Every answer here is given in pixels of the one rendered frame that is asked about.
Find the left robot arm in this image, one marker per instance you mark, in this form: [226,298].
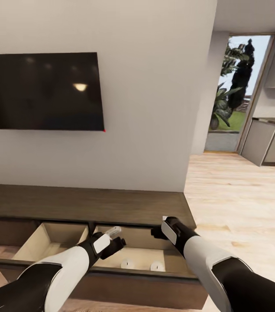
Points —
[46,285]

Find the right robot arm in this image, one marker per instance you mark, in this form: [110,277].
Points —
[230,282]

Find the fixed window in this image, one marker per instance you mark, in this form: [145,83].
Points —
[244,63]

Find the wall mounted tv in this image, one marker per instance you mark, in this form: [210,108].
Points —
[51,91]

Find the pillar candle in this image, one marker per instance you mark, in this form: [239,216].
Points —
[157,266]
[127,263]

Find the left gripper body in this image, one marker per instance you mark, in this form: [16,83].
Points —
[116,246]

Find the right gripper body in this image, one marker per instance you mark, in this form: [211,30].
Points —
[158,233]

